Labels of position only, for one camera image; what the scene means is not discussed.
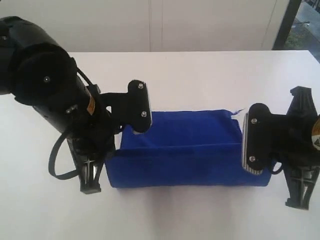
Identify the black window frame post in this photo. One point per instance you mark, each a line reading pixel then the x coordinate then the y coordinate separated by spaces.
pixel 286 24

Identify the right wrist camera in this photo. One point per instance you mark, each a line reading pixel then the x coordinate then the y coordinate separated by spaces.
pixel 257 135

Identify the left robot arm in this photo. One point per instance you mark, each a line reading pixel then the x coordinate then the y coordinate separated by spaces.
pixel 39 73

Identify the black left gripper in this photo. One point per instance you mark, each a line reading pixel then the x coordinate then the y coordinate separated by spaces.
pixel 77 112

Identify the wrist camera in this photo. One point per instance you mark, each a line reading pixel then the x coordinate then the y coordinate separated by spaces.
pixel 131 108
pixel 257 135

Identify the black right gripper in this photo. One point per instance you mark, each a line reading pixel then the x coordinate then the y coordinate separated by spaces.
pixel 292 145

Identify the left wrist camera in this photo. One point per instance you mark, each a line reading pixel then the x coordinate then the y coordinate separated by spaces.
pixel 131 108

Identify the blue towel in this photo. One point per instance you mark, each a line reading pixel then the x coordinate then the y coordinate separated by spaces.
pixel 183 148

